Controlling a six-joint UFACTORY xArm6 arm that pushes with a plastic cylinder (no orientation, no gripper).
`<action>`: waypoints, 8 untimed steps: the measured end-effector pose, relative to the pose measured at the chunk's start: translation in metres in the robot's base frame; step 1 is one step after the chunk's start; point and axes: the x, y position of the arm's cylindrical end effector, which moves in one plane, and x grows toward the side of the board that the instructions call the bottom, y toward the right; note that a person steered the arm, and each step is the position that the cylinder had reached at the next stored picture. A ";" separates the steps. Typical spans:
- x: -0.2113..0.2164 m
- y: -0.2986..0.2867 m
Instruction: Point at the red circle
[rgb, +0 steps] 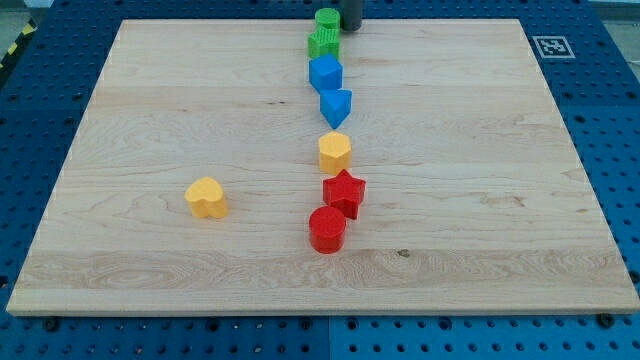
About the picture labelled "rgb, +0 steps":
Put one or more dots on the red star block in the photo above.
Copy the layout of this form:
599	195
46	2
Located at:
345	193

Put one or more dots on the yellow hexagon block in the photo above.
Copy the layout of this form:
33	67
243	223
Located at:
334	152

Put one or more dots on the red cylinder block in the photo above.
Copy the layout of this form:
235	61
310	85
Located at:
327	226

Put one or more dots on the blue triangle block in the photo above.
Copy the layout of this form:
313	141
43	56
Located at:
335	106

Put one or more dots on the blue cube block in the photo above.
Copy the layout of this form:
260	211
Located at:
325	73

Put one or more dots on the yellow heart block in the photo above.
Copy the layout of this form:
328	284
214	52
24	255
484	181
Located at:
206	198

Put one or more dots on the green star block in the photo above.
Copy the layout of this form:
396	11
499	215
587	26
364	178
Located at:
324	41

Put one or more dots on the large wooden board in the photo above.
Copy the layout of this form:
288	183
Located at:
476	202

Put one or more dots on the green cylinder block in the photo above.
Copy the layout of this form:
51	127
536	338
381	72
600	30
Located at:
327	18

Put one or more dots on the dark grey pointer rod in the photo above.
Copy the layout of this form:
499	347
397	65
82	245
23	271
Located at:
351	14

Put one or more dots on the white fiducial marker tag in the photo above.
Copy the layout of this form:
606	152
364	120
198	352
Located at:
553	47

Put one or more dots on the yellow black hazard tape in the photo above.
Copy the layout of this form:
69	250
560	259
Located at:
19	45

